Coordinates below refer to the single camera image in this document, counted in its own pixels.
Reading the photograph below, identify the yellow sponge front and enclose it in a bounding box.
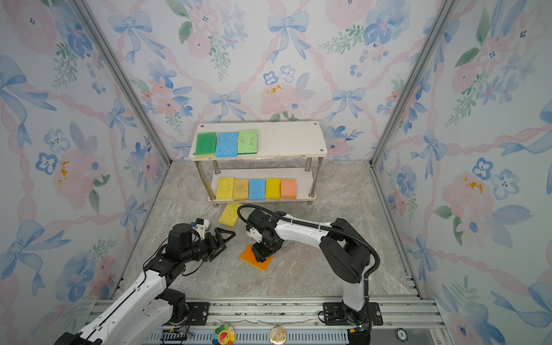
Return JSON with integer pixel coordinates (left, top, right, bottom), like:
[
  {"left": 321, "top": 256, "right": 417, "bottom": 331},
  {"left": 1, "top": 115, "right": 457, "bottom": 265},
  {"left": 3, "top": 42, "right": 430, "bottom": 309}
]
[{"left": 265, "top": 178, "right": 281, "bottom": 200}]

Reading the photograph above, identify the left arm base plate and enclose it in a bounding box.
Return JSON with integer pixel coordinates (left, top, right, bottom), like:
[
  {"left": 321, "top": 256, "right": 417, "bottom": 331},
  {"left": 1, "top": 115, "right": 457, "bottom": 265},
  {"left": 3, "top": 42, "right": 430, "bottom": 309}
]
[{"left": 167, "top": 302, "right": 211, "bottom": 326}]

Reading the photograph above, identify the black corrugated cable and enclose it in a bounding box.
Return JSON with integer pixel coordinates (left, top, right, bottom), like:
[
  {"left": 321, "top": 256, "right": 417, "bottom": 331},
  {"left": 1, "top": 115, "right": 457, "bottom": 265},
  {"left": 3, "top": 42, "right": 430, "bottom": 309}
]
[{"left": 236, "top": 204, "right": 381, "bottom": 303}]

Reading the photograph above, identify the salmon pink sponge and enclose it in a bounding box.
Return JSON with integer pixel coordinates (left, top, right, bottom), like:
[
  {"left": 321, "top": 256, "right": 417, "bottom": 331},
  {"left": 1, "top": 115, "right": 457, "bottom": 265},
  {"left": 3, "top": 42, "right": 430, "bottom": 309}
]
[{"left": 280, "top": 179, "right": 297, "bottom": 200}]

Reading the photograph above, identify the orange sponge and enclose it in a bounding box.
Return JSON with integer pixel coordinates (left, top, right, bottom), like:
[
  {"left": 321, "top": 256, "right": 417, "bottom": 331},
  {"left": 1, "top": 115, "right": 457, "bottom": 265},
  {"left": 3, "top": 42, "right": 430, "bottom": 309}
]
[{"left": 240, "top": 244, "right": 273, "bottom": 272}]

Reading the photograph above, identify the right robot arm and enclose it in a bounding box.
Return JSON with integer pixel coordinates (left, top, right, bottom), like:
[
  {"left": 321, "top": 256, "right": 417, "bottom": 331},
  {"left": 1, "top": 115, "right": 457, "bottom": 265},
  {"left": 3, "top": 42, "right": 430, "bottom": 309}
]
[{"left": 237, "top": 204, "right": 381, "bottom": 326}]

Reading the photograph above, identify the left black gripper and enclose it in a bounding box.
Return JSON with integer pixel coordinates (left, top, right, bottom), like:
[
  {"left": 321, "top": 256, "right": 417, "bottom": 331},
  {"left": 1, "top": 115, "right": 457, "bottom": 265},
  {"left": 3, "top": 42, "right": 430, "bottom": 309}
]
[{"left": 182, "top": 227, "right": 235, "bottom": 264}]

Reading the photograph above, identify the colourful round toy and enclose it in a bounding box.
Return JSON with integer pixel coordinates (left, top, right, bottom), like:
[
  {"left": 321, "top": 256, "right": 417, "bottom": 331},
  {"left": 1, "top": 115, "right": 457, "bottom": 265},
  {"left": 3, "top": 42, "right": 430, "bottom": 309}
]
[{"left": 212, "top": 324, "right": 236, "bottom": 345}]

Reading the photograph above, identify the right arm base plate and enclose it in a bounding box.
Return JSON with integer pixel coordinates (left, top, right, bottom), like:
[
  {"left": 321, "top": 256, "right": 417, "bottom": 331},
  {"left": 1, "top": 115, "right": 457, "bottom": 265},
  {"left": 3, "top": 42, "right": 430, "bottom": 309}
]
[{"left": 318, "top": 302, "right": 383, "bottom": 327}]

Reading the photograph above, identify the round black white knob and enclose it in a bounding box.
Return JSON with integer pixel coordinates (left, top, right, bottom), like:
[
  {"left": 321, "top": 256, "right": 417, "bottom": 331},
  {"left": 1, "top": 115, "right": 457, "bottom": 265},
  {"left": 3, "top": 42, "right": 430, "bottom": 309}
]
[{"left": 395, "top": 328, "right": 408, "bottom": 343}]

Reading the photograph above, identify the round brass disc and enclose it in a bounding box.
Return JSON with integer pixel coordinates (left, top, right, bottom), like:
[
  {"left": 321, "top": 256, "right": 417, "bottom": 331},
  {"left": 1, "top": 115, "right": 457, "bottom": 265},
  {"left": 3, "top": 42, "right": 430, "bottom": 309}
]
[{"left": 269, "top": 326, "right": 288, "bottom": 345}]

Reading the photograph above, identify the dark green sponge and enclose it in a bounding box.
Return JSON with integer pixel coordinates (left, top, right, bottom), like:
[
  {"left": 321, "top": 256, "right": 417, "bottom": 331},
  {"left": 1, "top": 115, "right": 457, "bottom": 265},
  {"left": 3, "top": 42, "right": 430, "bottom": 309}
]
[{"left": 194, "top": 132, "right": 217, "bottom": 158}]

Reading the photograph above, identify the white two-tier shelf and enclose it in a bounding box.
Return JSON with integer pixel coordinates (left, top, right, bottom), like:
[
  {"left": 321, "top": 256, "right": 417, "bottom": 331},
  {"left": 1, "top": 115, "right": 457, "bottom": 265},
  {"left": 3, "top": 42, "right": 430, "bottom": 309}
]
[{"left": 189, "top": 121, "right": 328, "bottom": 204}]

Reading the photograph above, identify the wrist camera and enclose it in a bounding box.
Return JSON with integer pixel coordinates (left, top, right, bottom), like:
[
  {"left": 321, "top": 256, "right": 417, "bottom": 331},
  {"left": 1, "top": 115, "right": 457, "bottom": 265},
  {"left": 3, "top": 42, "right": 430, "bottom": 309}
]
[
  {"left": 247, "top": 227, "right": 262, "bottom": 243},
  {"left": 191, "top": 218, "right": 210, "bottom": 239}
]

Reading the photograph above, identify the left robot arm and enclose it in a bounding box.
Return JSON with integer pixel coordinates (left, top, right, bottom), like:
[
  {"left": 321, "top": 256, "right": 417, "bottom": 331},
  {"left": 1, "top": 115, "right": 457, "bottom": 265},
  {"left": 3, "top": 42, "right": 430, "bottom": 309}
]
[{"left": 57, "top": 224, "right": 236, "bottom": 344}]

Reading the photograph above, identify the pale yellow worn sponge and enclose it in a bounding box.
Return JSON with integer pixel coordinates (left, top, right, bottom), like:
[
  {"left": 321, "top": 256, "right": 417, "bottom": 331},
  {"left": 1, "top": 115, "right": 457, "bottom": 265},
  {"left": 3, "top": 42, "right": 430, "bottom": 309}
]
[{"left": 233, "top": 178, "right": 249, "bottom": 201}]

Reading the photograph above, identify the light green sponge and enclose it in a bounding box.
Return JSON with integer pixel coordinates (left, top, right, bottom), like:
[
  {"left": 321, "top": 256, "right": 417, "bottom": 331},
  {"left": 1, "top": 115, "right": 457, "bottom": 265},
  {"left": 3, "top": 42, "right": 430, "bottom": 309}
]
[{"left": 237, "top": 129, "right": 258, "bottom": 155}]

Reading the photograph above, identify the bright yellow sponge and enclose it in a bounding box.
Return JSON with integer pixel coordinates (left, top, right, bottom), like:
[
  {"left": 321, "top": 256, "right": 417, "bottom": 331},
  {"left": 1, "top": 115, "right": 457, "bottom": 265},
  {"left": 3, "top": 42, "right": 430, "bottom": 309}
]
[{"left": 216, "top": 177, "right": 235, "bottom": 201}]

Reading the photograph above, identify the blue sponge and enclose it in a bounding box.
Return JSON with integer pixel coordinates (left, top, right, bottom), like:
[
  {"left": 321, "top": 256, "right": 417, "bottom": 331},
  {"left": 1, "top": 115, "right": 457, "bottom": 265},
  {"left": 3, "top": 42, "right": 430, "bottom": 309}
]
[
  {"left": 215, "top": 132, "right": 239, "bottom": 158},
  {"left": 248, "top": 178, "right": 266, "bottom": 201}
]

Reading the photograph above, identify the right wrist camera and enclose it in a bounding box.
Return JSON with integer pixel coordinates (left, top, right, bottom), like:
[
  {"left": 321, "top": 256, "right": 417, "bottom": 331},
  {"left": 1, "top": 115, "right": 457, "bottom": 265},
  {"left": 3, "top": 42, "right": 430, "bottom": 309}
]
[{"left": 247, "top": 227, "right": 262, "bottom": 243}]

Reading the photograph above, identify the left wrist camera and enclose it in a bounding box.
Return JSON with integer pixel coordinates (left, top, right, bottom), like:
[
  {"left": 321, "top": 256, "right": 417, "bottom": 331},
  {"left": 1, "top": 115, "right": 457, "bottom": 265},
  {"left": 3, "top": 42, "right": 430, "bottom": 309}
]
[{"left": 191, "top": 218, "right": 210, "bottom": 239}]

